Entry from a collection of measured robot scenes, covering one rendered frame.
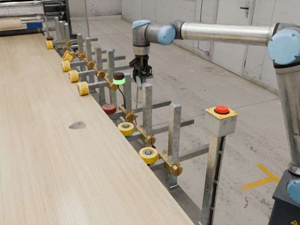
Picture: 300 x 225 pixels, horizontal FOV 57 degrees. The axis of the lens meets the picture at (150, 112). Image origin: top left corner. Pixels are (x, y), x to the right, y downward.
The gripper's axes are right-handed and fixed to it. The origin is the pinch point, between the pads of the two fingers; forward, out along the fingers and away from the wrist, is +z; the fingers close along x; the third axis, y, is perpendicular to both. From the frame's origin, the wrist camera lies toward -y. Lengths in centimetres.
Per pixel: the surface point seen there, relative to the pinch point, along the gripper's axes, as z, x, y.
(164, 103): 15.5, 17.9, -3.4
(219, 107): -22, -8, 75
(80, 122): 10.1, -37.7, 6.7
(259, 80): 93, 270, -145
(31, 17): -9, -30, -238
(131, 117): 15.6, -8.0, 3.7
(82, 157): 11, -44, 35
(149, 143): 18.2, -8.8, 28.7
